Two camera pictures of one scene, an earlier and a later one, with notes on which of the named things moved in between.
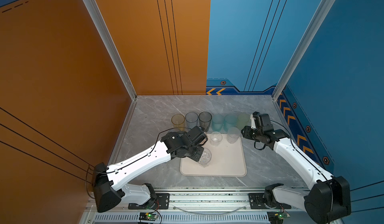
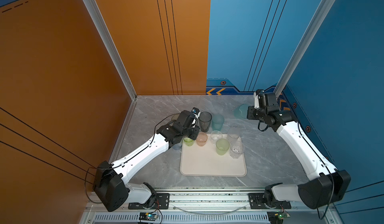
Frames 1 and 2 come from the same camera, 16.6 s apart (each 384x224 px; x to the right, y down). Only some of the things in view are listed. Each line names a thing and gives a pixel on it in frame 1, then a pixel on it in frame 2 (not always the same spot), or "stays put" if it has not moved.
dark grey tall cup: [205, 119] stays put
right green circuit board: [277, 217] stays put
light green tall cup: [243, 120] to [222, 146]
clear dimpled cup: [233, 134] stays put
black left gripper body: [195, 153] to [191, 132]
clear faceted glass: [205, 158] to [236, 149]
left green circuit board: [147, 216] stays put
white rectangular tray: [227, 159] stays put
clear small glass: [216, 138] stays put
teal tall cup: [218, 121] stays put
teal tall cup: [230, 121] to [241, 111]
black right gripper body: [253, 134] to [256, 114]
